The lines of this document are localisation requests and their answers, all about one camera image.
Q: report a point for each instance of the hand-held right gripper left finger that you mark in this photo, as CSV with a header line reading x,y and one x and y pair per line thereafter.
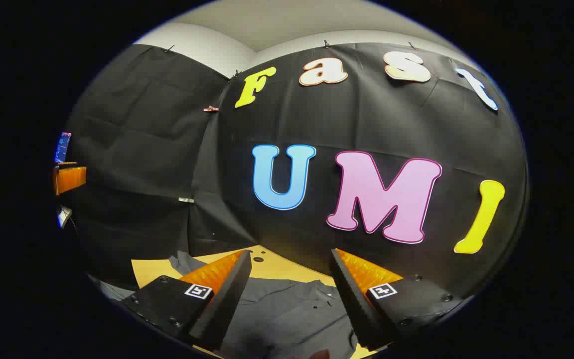
x,y
222,309

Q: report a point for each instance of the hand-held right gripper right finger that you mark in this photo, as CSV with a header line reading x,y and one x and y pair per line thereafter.
x,y
354,304

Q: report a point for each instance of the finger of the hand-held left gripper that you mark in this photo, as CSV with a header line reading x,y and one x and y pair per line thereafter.
x,y
70,179

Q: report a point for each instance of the grey collared shirt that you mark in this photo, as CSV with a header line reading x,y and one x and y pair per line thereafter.
x,y
287,314

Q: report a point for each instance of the blue lit screen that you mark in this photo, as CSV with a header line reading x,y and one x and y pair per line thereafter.
x,y
62,147

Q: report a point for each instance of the small white object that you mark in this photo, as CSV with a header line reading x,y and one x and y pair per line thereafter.
x,y
63,215

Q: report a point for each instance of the copper metal clip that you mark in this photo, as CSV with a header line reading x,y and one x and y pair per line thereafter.
x,y
211,108

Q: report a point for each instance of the black backdrop cloth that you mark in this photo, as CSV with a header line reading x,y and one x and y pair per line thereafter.
x,y
366,124

